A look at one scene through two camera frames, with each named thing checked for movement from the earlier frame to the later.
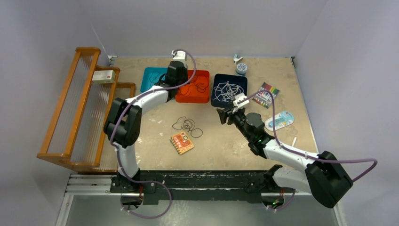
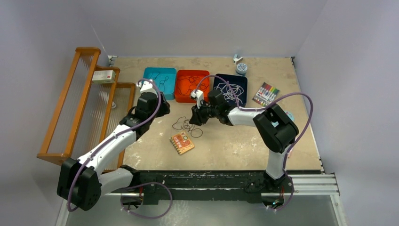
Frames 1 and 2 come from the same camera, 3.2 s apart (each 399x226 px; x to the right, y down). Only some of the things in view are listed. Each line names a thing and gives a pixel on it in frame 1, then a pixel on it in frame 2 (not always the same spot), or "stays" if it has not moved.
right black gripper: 224,113 → 198,118
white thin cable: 216,89 → 227,92
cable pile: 184,123 stays
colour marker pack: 265,98 stays
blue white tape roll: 242,68 stays
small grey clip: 236,60 stays
